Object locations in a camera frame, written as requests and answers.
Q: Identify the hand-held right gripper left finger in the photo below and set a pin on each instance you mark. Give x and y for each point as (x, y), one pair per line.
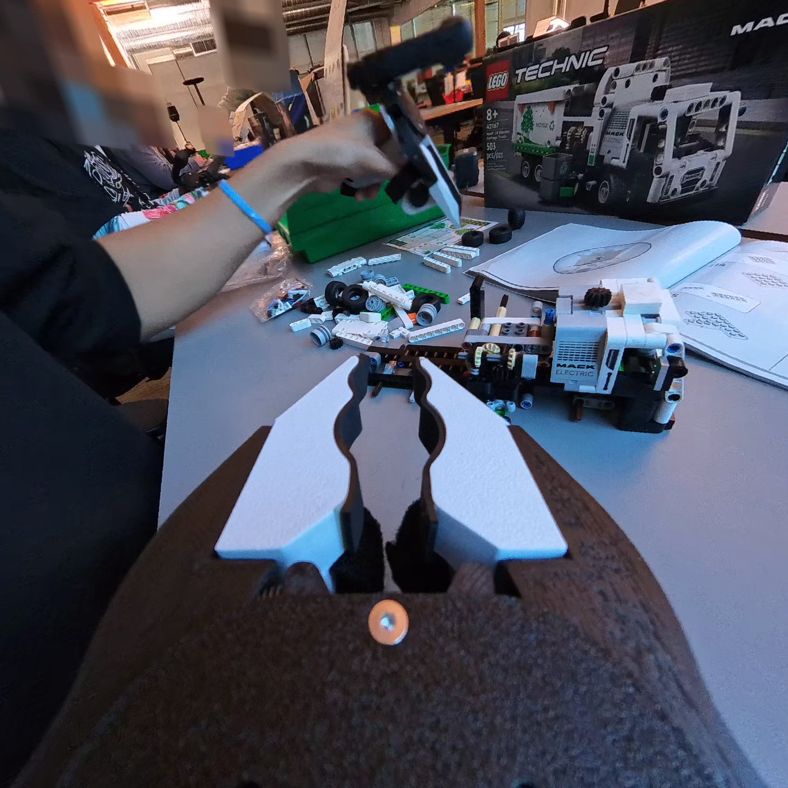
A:
(289, 486)

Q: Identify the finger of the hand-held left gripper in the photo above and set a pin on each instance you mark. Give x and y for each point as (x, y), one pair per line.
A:
(436, 172)
(452, 184)

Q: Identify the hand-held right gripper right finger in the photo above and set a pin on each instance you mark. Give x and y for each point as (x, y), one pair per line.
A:
(492, 492)

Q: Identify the white beam with holes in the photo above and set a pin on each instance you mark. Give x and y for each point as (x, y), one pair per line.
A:
(385, 260)

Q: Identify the grey ribbed wheel hub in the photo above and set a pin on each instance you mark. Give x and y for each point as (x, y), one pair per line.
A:
(427, 317)
(322, 337)

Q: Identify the white three-hole beam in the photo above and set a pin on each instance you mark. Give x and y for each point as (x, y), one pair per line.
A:
(300, 325)

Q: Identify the partly built lego truck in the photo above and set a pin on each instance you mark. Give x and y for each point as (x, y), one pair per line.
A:
(585, 357)

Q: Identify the pile of lego pieces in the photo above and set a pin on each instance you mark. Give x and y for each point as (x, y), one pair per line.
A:
(363, 323)

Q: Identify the small clear bag of pins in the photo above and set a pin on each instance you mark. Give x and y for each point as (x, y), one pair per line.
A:
(280, 301)

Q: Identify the large clear plastic bag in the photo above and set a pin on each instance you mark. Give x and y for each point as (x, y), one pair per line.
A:
(258, 265)

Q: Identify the person's left forearm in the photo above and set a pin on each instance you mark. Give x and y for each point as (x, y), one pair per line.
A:
(184, 265)

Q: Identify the lego set box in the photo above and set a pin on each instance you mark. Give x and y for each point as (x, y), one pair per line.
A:
(615, 123)

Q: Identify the person's left hand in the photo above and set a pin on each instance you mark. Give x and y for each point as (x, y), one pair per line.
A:
(326, 160)

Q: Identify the dark grey small device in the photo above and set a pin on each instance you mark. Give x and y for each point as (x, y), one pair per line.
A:
(466, 169)

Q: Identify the green and white sticker sheet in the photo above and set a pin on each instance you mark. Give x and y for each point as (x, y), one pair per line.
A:
(431, 237)

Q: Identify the black rubber tyre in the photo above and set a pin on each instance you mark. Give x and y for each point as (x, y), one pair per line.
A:
(500, 234)
(473, 238)
(517, 218)

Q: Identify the wooden background table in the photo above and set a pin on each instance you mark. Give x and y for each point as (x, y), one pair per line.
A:
(452, 111)

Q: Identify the white seven-hole beam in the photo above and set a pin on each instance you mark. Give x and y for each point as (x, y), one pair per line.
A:
(448, 258)
(462, 251)
(436, 265)

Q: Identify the green plastic bin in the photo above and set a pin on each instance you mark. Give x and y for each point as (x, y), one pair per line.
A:
(345, 228)

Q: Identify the green long holed beam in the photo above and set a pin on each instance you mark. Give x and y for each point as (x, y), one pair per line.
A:
(428, 291)

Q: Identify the white instruction booklet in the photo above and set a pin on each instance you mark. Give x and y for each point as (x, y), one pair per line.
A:
(615, 252)

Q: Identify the blue storage bin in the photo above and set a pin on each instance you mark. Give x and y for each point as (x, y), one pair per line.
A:
(249, 159)

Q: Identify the blue wristband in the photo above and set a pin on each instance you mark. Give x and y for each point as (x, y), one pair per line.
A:
(246, 209)

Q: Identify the black floor lamp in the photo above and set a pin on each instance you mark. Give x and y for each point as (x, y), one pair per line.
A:
(196, 82)

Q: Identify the person's black clothing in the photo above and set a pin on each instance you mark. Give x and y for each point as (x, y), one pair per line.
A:
(55, 431)

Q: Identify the colourful printed cloth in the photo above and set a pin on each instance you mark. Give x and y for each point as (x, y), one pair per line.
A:
(154, 212)

